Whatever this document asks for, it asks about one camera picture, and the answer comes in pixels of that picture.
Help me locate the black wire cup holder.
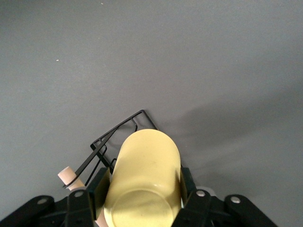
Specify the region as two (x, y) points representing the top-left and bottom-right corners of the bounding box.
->
(57, 109), (159, 227)

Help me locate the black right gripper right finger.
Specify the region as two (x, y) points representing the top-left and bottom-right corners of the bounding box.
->
(174, 167), (277, 227)

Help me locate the dark grey table mat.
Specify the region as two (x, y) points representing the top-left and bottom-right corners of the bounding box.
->
(0, 0), (303, 227)

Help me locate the yellow plastic cup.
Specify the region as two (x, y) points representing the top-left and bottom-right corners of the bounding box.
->
(103, 129), (183, 227)

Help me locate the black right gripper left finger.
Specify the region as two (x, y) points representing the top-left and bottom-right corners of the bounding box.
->
(0, 167), (111, 227)

